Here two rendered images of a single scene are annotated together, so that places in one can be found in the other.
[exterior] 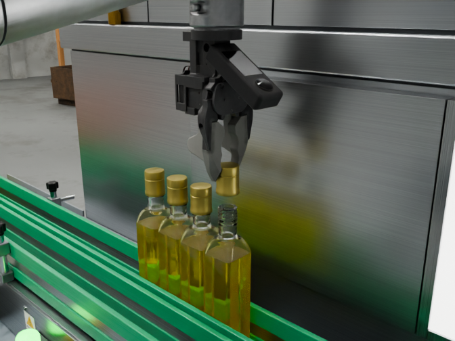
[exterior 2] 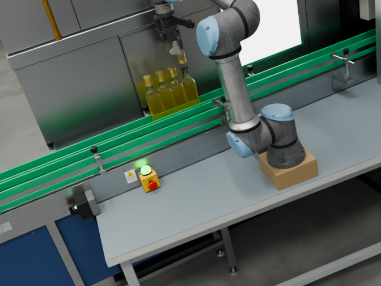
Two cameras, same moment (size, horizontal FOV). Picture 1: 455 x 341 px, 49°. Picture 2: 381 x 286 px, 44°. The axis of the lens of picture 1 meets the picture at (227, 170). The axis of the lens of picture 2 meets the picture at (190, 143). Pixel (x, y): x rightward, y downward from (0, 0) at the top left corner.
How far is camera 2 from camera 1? 182 cm
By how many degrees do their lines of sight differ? 54
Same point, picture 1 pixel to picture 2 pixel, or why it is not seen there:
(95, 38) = (47, 51)
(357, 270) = (210, 67)
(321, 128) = (185, 31)
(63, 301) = (147, 146)
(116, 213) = (80, 137)
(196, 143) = (174, 50)
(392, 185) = not seen: hidden behind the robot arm
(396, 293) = not seen: hidden behind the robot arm
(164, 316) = (182, 117)
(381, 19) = not seen: outside the picture
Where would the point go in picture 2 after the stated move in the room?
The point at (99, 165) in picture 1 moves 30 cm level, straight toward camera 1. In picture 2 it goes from (59, 120) to (121, 112)
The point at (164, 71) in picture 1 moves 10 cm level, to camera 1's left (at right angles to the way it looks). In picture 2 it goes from (97, 47) to (85, 57)
